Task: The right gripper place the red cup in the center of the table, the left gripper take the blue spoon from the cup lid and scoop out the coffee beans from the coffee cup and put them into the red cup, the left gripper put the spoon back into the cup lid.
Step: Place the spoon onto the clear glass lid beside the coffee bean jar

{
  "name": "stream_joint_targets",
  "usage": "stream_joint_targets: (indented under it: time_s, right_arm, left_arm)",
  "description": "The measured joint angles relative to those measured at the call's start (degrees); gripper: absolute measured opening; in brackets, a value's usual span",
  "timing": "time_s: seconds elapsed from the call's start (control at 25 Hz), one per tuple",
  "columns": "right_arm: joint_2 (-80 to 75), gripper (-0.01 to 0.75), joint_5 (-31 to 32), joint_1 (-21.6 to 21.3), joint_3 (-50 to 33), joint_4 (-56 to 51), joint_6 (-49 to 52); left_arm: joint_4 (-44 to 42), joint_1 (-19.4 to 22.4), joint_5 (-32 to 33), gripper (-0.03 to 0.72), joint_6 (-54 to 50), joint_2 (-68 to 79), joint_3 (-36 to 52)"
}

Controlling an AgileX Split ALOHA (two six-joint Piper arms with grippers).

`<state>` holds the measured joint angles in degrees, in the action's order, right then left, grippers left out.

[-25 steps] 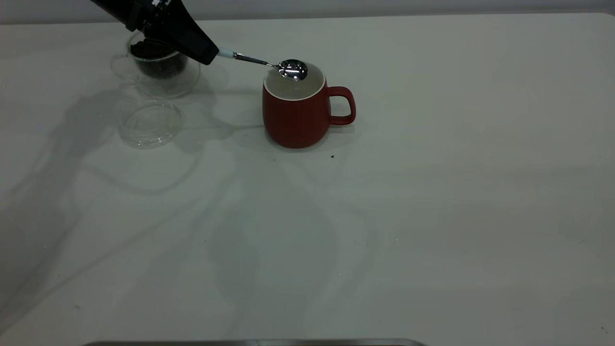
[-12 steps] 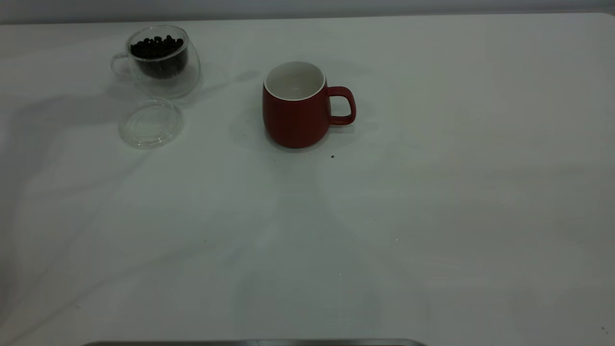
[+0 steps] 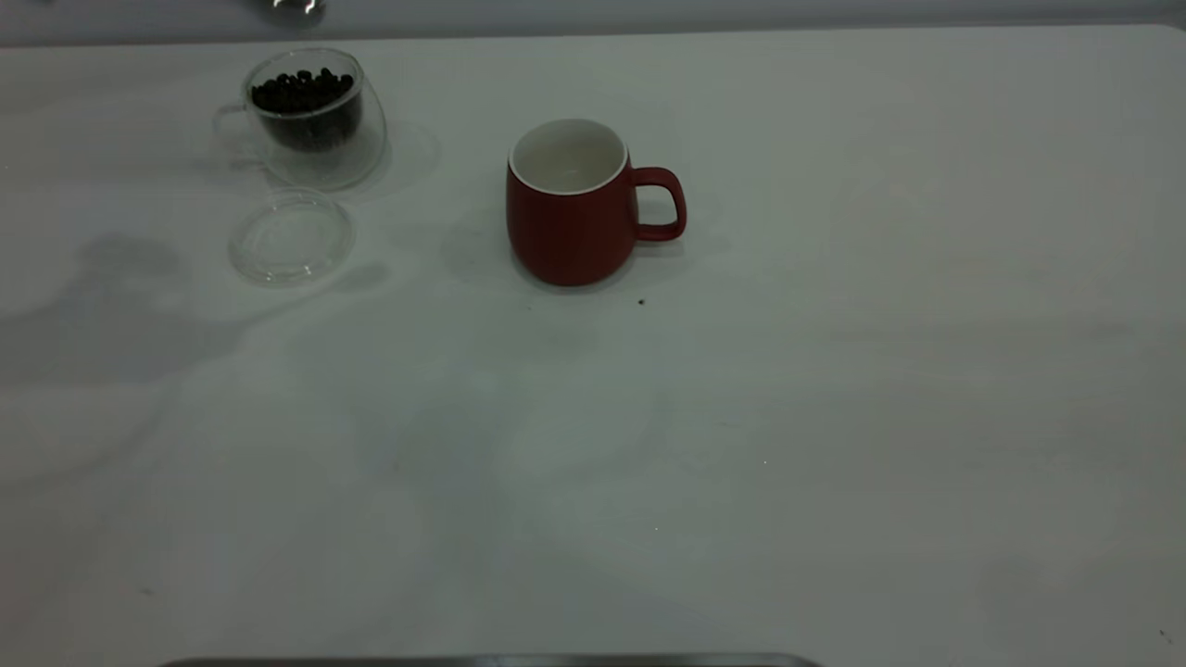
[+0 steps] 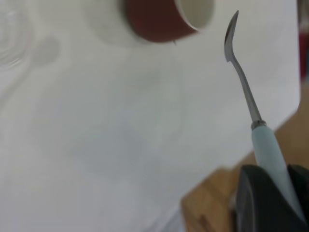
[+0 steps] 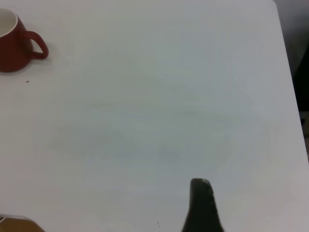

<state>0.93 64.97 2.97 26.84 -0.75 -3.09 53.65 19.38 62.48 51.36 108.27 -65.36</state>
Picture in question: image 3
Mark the red ceramic mug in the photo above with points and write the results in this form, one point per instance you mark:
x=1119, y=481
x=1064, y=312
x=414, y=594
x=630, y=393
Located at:
x=570, y=236

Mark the clear round glass lid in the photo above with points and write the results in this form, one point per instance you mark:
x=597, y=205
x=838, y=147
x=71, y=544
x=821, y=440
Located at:
x=292, y=241

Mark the dark coffee beans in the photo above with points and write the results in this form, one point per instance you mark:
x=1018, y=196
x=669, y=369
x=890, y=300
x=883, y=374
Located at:
x=306, y=106

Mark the clear double-wall glass cup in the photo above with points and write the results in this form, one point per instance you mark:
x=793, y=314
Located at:
x=366, y=157

